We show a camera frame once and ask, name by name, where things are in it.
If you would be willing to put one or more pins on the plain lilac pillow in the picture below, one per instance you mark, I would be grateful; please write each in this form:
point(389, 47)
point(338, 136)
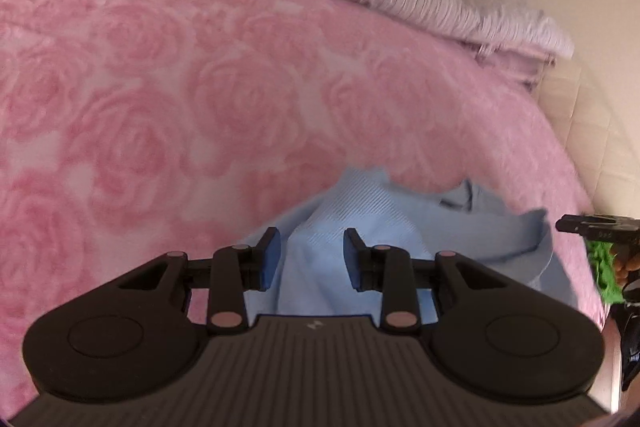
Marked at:
point(515, 62)

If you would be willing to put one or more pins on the light blue garment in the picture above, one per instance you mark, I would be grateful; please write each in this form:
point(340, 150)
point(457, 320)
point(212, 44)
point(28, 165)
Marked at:
point(350, 207)

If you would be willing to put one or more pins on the cream quilted headboard cushion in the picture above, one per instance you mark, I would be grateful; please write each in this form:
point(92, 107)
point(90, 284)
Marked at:
point(590, 132)

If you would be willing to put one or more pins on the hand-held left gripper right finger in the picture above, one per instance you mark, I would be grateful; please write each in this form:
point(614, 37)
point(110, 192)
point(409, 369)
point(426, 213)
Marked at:
point(351, 259)

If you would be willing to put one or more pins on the green knitted sweater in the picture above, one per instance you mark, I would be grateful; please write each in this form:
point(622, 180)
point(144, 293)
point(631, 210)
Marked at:
point(602, 272)

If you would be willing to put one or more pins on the pink floral blanket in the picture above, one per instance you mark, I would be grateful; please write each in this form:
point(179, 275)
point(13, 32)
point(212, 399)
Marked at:
point(150, 107)

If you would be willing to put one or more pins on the person's right hand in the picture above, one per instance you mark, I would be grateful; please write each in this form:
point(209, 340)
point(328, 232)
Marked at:
point(624, 266)

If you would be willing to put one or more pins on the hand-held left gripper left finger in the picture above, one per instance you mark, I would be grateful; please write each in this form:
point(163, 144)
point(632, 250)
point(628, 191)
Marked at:
point(272, 257)

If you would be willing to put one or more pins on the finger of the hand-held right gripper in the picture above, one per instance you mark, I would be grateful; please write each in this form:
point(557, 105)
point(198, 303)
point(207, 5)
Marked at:
point(595, 226)

